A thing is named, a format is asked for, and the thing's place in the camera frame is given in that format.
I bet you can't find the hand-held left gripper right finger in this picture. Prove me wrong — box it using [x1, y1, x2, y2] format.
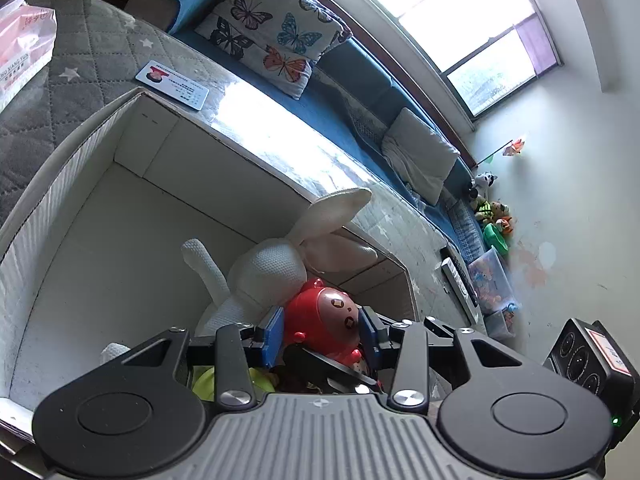
[360, 305, 528, 408]

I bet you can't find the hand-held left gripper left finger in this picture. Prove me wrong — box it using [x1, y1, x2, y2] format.
[120, 305, 286, 408]

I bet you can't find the red round toy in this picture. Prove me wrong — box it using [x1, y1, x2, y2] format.
[282, 277, 381, 376]

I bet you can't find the white plush rabbit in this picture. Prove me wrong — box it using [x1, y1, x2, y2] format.
[100, 187, 378, 361]

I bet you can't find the yellow-green plastic toy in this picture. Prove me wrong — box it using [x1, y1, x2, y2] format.
[192, 365, 276, 402]

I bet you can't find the grey cardboard box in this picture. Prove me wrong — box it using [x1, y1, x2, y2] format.
[0, 86, 418, 441]

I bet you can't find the small clear plastic box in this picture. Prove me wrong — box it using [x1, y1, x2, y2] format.
[482, 307, 521, 338]

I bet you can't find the grey remote control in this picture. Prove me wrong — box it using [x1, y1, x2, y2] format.
[440, 245, 478, 321]

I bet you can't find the black remote control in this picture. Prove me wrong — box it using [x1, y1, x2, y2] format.
[452, 257, 483, 307]

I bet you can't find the clear plastic toy container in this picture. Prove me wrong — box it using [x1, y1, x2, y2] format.
[467, 247, 516, 311]

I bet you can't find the plush dog in green vest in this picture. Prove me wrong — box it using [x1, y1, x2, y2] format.
[474, 200, 510, 223]

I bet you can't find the plain grey pillow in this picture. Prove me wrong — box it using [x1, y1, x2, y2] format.
[382, 107, 461, 206]

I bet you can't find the black and white cow plush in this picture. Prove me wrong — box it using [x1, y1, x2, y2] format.
[467, 172, 499, 203]

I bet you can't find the colourful pinwheel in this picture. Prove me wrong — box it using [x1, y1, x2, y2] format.
[475, 135, 528, 167]

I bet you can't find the blue sofa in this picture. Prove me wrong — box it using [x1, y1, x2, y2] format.
[124, 0, 516, 341]

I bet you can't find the white photo card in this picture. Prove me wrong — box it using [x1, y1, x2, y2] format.
[134, 59, 211, 112]

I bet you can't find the butterfly print pillow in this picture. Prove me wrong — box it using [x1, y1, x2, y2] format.
[194, 0, 313, 101]
[222, 0, 353, 61]

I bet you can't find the purple window blind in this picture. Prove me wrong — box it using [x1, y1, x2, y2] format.
[515, 15, 560, 76]

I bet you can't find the window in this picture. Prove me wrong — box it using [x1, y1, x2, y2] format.
[320, 0, 566, 133]

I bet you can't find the pink tissue pack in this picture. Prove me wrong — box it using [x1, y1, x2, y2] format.
[0, 0, 57, 113]

